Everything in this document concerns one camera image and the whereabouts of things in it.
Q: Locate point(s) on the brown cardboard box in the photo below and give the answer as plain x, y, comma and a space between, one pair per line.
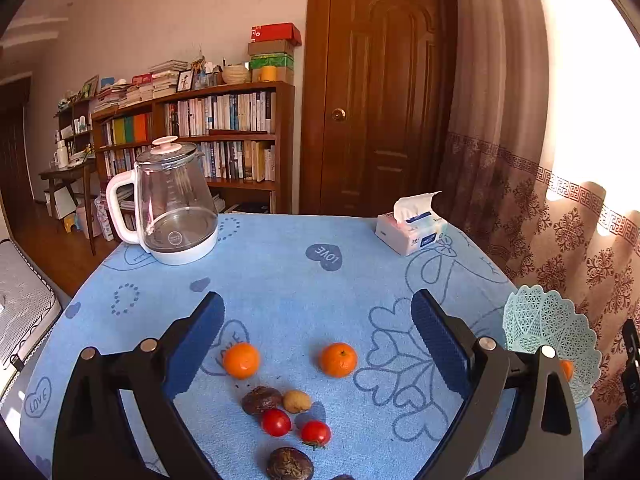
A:
270, 48

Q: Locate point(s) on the white tissue pack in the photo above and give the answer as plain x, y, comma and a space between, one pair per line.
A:
410, 236

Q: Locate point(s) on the small open shelf unit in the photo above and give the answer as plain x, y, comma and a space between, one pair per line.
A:
75, 125

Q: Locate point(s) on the stacks of books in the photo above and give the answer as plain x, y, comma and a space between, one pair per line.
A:
150, 85

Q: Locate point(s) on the orange mandarin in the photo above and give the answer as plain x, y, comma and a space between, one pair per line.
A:
241, 360
566, 370
338, 359

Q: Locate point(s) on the dark wooden door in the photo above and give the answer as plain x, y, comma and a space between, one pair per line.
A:
12, 150

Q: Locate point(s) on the white thermos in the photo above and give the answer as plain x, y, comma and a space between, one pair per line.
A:
61, 154

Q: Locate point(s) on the wooden bookshelf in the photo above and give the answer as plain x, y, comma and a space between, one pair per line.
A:
285, 150

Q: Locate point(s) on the red box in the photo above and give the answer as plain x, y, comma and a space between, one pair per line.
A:
275, 34

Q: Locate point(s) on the brown kiwi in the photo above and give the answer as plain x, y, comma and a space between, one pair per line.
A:
297, 401

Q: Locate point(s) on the yellow cup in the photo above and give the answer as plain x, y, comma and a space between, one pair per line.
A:
269, 73

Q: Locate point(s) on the grey quilted mattress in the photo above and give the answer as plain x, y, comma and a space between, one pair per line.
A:
25, 295

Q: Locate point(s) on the brown patterned curtain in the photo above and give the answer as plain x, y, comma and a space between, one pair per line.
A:
500, 160

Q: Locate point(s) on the blue heart-print tablecloth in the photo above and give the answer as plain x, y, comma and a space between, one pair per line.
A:
300, 300

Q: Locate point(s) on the rows of shelved books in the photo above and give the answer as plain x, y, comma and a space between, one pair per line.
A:
225, 115

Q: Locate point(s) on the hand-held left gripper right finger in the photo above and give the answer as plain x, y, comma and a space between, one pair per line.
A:
440, 345

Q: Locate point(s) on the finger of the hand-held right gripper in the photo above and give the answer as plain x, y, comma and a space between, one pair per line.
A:
631, 342

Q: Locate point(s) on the brown wooden door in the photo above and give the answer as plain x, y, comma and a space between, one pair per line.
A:
380, 85

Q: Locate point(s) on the green picture frame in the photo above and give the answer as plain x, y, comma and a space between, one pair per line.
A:
90, 86

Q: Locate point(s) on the dark brown mushroom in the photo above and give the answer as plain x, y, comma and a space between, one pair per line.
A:
342, 477
290, 464
261, 400

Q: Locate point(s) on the brass door knob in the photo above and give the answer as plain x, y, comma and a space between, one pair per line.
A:
338, 114

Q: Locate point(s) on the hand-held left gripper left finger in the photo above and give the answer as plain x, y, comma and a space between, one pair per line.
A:
195, 345

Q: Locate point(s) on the green box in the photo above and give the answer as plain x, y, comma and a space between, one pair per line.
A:
272, 61

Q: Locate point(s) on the teal plastic lattice basket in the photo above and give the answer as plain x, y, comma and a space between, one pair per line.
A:
540, 320

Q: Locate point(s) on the red tomato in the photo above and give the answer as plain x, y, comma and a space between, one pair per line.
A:
315, 433
276, 422

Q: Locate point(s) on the dark picture frame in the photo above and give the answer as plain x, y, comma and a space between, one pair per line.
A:
185, 80

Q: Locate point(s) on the wooden side table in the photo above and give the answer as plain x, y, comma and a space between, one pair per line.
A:
70, 170

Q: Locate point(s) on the woven straw basket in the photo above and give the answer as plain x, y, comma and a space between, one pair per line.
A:
236, 75

